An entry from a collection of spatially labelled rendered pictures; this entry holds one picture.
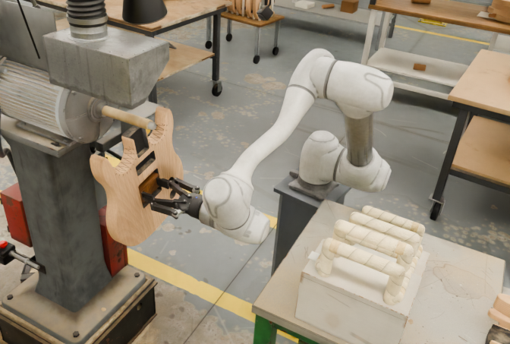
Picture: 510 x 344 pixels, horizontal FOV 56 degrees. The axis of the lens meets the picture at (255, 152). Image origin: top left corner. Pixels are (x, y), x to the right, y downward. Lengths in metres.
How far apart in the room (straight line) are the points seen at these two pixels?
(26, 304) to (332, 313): 1.47
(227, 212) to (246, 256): 1.64
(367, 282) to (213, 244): 1.79
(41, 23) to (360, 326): 1.23
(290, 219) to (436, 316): 0.98
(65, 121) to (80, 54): 0.29
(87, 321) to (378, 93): 1.49
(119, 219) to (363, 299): 0.74
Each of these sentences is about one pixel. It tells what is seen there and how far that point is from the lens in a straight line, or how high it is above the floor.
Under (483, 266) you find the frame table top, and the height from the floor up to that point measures 0.93.
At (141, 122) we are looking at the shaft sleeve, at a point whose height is 1.26.
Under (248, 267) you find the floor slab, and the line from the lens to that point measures 2.82.
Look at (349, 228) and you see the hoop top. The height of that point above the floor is 1.21.
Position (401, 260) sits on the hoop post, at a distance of 1.25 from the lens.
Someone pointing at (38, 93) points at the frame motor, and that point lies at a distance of 1.67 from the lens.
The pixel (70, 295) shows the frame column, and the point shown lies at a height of 0.38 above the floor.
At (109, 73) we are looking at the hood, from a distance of 1.34.
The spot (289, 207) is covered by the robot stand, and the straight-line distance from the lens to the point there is 2.25.
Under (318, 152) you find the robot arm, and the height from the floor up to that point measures 0.93.
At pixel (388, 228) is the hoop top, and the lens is 1.41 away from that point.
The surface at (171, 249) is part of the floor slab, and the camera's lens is 2.93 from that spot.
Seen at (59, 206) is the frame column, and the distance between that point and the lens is 1.94.
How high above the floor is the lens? 1.98
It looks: 31 degrees down
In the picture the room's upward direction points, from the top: 4 degrees clockwise
